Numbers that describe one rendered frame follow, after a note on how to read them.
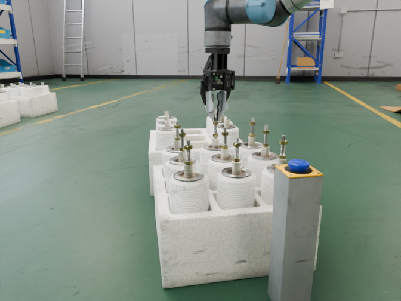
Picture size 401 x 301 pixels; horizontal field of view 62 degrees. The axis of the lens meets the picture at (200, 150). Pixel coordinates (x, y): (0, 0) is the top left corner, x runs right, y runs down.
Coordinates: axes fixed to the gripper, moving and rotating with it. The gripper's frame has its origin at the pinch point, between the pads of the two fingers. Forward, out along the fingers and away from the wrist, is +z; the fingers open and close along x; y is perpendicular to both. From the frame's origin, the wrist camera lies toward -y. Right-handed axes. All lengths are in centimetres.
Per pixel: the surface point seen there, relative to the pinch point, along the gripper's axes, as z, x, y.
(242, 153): 11.5, 7.8, 4.0
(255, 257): 29.1, 0.8, 32.0
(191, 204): 15.1, -13.8, 28.0
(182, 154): 7.5, -12.7, 12.7
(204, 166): 14.8, -4.1, 3.1
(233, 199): 14.9, -3.7, 28.5
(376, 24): -69, 451, -469
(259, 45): -34, 258, -563
